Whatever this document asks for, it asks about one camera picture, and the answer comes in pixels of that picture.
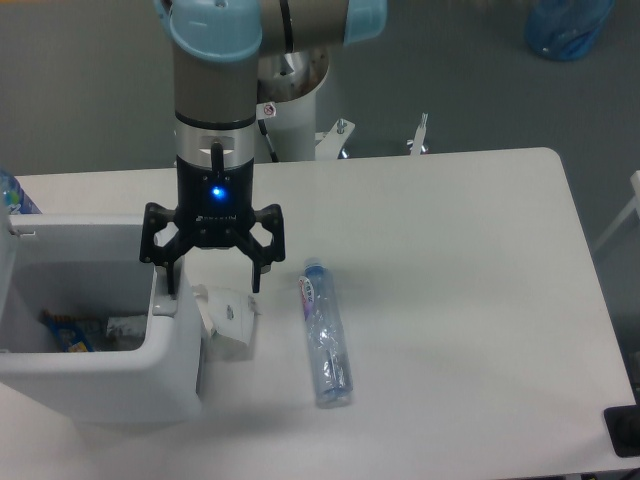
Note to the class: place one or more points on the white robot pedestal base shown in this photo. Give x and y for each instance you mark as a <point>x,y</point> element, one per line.
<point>286,131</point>

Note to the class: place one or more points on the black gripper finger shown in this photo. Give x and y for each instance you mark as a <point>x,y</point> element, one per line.
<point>271,219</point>
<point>156,219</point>

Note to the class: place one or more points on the empty clear plastic bottle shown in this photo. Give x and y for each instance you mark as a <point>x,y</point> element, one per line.
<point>326,342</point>

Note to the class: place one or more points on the blue yellow snack wrapper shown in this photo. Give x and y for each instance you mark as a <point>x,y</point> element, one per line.
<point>69,332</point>

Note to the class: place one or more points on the blue plastic bag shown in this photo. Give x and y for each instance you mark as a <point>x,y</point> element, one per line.
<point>565,30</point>

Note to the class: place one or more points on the crumpled white paper carton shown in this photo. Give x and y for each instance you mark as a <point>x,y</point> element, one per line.
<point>229,319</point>

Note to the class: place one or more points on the black device at edge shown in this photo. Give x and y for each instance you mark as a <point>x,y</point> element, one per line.
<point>623,426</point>

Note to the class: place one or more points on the crumpled silver foil wrapper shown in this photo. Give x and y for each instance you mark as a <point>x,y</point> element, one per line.
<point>126,327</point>

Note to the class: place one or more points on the blue labelled bottle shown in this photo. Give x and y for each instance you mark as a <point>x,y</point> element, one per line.
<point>16,200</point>

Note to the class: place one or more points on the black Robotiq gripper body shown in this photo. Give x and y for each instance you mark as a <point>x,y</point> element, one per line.
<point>214,210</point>

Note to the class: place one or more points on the white frame at right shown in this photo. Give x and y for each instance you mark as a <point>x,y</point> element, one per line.
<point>621,225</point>

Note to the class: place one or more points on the white push-lid trash can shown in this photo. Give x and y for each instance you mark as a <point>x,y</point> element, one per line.
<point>88,267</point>

